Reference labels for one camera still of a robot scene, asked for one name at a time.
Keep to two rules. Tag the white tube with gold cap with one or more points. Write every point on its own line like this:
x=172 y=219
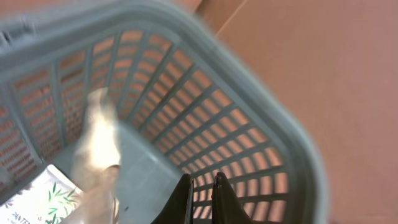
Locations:
x=48 y=199

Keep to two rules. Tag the beige nut snack pouch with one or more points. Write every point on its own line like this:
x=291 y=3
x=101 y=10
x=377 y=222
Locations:
x=96 y=163

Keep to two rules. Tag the grey plastic shopping basket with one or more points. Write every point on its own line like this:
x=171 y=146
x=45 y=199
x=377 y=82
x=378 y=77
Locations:
x=185 y=105

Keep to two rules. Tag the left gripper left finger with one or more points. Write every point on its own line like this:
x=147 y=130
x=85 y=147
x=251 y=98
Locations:
x=179 y=207

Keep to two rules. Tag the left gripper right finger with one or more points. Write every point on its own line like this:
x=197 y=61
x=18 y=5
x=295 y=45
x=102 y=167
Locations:
x=226 y=208

